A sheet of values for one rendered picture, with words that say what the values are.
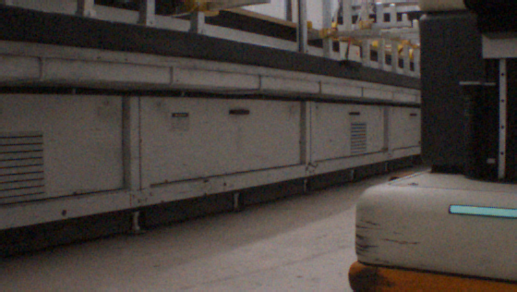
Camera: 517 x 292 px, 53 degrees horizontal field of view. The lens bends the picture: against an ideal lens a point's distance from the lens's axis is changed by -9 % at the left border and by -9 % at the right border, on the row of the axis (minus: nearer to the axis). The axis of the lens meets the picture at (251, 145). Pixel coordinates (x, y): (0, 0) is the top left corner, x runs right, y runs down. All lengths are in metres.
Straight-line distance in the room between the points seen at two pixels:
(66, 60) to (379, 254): 0.96
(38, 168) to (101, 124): 0.30
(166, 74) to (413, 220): 1.03
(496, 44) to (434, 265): 0.51
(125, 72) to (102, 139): 0.32
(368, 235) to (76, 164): 1.06
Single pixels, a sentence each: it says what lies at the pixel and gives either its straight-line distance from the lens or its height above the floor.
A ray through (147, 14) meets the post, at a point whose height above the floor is 0.74.
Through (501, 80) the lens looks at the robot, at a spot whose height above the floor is 0.51.
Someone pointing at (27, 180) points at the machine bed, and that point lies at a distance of 1.76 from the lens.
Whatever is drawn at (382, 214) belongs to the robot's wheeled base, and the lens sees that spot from 1.13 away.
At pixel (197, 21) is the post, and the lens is 1.94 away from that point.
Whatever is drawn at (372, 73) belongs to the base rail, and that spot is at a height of 0.66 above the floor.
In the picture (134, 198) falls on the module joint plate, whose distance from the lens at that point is 2.00.
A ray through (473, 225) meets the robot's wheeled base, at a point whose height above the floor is 0.22.
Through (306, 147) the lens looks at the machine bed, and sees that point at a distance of 3.01.
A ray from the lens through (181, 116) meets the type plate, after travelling 2.23.
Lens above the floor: 0.42
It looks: 3 degrees down
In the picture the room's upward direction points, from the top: straight up
